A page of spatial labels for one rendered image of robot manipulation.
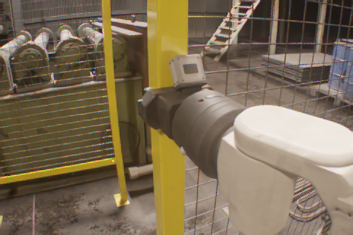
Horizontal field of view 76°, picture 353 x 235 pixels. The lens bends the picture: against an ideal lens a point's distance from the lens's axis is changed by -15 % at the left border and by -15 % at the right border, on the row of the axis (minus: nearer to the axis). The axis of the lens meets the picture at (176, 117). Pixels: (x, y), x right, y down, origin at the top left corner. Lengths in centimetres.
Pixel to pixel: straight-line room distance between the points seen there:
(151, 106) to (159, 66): 6
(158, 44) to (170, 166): 22
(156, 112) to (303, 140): 22
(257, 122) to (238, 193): 7
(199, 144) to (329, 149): 13
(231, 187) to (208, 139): 5
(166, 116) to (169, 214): 27
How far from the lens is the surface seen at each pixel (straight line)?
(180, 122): 30
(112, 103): 176
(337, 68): 530
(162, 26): 38
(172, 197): 52
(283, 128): 21
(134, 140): 240
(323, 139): 21
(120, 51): 218
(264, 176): 22
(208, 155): 27
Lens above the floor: 148
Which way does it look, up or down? 24 degrees down
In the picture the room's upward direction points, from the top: straight up
